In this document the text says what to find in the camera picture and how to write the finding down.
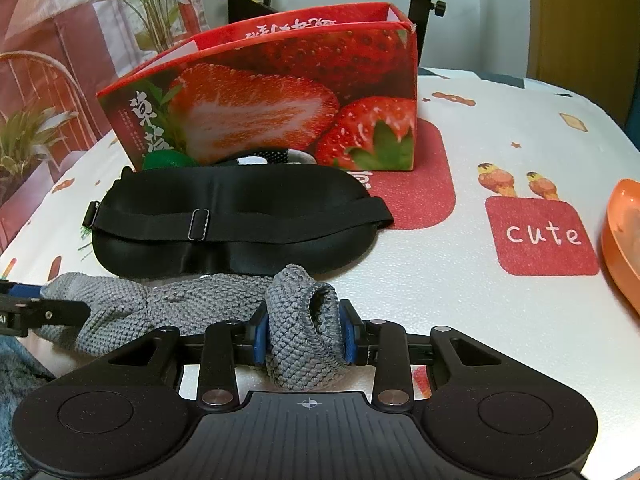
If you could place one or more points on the pink printed backdrop cloth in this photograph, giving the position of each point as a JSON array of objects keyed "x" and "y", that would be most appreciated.
[{"x": 55, "y": 56}]

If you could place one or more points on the white patterned table mat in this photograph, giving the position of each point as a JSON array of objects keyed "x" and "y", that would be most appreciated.
[{"x": 524, "y": 354}]

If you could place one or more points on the orange plastic bowl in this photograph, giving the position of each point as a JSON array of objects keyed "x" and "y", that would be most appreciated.
[{"x": 620, "y": 239}]

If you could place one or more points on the grey knitted cloth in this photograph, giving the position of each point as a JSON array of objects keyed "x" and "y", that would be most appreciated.
[{"x": 306, "y": 346}]

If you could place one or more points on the wooden door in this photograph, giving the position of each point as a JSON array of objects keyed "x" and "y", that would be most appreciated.
[{"x": 588, "y": 46}]

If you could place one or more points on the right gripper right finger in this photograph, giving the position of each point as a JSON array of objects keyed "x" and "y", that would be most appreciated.
[{"x": 382, "y": 344}]

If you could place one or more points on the black sleep eye mask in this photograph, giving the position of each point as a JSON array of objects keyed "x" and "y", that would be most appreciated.
[{"x": 246, "y": 219}]

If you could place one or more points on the red strawberry cardboard box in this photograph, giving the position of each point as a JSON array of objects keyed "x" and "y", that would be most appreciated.
[{"x": 337, "y": 82}]

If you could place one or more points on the black white sock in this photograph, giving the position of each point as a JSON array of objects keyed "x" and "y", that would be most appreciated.
[{"x": 268, "y": 156}]

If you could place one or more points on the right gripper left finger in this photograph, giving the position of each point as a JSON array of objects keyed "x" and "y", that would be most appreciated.
[{"x": 227, "y": 344}]

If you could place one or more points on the green tasselled zongzi sachet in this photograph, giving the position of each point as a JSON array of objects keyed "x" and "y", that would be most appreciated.
[{"x": 167, "y": 159}]

